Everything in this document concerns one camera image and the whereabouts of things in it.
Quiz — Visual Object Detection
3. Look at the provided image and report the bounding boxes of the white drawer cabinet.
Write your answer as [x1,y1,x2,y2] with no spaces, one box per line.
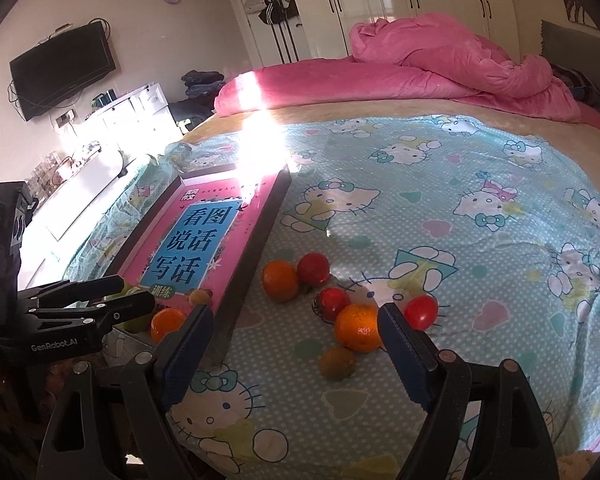
[87,82,178,146]

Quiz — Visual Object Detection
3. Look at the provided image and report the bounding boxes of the dark wooden tray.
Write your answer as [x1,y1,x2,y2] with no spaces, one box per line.
[100,162,293,356]

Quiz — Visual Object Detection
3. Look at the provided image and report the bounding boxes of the pink quilt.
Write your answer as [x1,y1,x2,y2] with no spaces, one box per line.
[214,11,600,136]

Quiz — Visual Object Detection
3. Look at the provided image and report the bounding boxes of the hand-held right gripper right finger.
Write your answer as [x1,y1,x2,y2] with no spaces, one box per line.
[377,302,556,480]

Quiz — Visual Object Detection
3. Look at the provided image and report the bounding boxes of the red tomato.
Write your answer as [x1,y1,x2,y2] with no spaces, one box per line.
[316,287,352,323]
[404,295,439,331]
[296,252,331,285]

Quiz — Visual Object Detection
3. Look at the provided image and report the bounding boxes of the small orange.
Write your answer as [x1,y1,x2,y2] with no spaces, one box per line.
[261,260,300,303]

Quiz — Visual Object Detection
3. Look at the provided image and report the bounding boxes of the pink book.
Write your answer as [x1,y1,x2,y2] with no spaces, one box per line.
[117,172,281,311]

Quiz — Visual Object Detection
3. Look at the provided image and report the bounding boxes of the dark striped pillow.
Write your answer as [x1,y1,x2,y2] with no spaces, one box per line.
[552,62,600,106]

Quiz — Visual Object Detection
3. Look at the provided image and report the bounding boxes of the clear plastic organizer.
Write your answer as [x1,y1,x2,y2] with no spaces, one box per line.
[27,147,78,188]

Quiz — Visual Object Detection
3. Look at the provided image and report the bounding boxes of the white low bench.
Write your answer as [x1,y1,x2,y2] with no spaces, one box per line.
[17,149,127,288]

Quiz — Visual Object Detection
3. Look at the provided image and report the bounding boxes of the tree wall picture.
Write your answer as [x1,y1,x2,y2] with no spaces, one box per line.
[557,0,598,28]

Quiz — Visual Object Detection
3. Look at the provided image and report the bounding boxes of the black wall television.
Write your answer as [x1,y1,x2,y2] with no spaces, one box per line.
[9,22,117,122]

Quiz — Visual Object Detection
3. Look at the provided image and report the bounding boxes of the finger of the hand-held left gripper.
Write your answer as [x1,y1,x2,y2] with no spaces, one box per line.
[25,291,157,337]
[17,275,127,307]

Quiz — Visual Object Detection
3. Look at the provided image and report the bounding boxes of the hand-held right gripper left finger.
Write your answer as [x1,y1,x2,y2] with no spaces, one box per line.
[36,304,216,480]

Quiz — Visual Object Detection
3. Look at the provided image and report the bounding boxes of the hanging bags on door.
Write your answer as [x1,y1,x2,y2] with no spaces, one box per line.
[244,0,301,26]

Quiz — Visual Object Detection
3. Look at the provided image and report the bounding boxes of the pile of dark clothes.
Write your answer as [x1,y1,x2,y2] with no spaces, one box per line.
[169,71,227,133]

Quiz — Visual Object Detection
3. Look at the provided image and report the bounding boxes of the grey headboard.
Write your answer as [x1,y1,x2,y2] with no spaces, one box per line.
[539,19,600,106]

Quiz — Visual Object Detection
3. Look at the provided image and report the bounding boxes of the white door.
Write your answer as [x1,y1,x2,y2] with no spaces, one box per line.
[225,0,306,68]

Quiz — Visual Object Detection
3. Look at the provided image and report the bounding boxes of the cartoon cat printed blanket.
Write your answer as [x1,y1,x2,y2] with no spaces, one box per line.
[62,115,600,480]

